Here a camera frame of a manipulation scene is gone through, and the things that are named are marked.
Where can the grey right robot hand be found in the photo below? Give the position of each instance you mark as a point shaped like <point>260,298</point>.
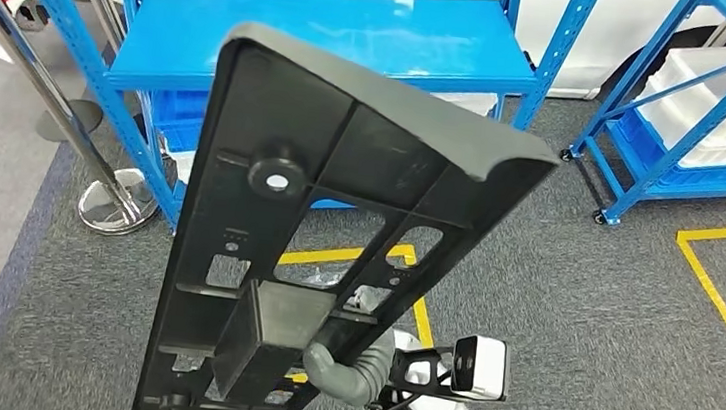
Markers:
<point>333,377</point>

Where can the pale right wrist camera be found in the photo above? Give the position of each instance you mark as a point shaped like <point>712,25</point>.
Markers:
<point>483,368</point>

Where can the white car with red stripe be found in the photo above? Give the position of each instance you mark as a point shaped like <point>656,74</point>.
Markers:
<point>618,42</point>

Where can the blue metal shelf rack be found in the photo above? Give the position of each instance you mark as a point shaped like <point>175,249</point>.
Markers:
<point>631,76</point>
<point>353,29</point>

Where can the black plastic licence plate frame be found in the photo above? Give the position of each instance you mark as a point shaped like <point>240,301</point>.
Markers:
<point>279,109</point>

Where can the white plastic tray stack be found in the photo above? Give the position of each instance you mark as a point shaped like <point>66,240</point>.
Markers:
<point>713,97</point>

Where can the blue plastic crate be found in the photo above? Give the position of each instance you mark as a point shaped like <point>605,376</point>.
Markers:
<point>178,119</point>
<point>705,176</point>

